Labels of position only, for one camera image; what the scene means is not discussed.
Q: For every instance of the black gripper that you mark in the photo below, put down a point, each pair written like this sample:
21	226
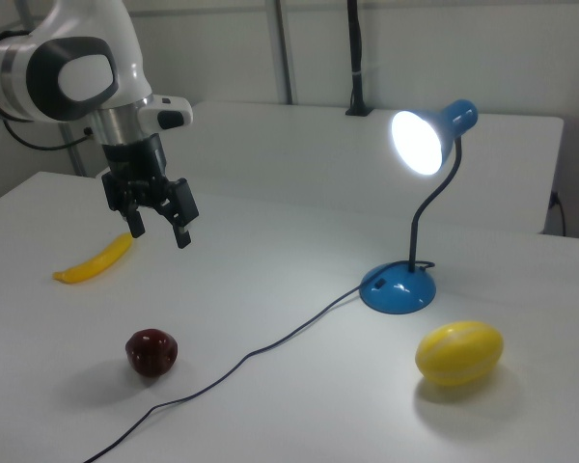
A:
135	164

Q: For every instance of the blue desk lamp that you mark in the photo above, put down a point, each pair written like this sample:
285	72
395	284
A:
400	294

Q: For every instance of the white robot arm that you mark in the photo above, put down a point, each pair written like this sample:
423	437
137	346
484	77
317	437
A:
77	58

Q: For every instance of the yellow banana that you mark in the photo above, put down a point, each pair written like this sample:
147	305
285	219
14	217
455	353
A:
96	263

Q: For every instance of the dark red apple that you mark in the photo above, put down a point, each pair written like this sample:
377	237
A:
152	357

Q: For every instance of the yellow striped melon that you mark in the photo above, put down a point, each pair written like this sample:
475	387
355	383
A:
458	352

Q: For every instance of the grey partition post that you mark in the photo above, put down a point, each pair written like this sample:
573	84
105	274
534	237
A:
284	48

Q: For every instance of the black camera stand pole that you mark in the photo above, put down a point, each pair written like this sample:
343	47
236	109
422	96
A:
354	48

